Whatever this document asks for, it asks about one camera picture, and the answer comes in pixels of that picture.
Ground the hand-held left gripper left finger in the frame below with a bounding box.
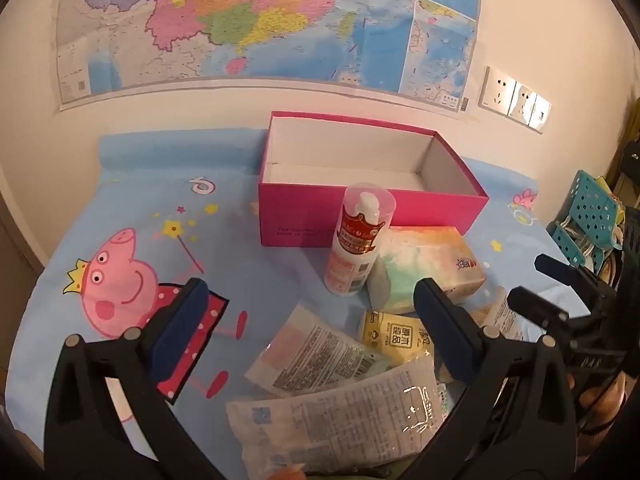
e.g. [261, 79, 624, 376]
[44, 276, 231, 480]

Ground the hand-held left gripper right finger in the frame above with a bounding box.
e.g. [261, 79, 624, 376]
[400, 278, 583, 480]

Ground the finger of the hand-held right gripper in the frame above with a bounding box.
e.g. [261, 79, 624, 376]
[534, 254, 618, 318]
[506, 286, 626, 373]

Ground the small white packet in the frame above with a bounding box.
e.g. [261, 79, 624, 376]
[475, 286, 528, 343]

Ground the yellow tissue pack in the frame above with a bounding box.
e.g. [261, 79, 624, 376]
[357, 310, 436, 361]

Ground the pink wet wipes packet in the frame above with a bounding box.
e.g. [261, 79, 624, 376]
[244, 304, 393, 398]

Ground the pink cardboard box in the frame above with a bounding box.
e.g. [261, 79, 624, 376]
[257, 111, 490, 247]

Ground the person's right forearm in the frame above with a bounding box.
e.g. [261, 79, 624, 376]
[570, 374, 628, 436]

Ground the teal perforated plastic basket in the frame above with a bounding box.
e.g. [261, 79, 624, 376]
[546, 170, 623, 268]

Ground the pastel orange tissue pack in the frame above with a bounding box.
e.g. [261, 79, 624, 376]
[367, 225, 487, 311]

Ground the white lotion bottle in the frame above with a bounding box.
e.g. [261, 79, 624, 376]
[324, 184, 397, 297]

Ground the blue cartoon printed blanket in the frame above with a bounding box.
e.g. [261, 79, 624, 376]
[10, 127, 586, 480]

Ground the clear plastic package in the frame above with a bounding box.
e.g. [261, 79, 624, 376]
[225, 357, 456, 478]

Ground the white wall socket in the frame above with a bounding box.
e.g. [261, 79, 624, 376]
[479, 66, 521, 116]

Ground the colourful wall map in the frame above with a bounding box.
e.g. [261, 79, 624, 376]
[52, 0, 485, 113]

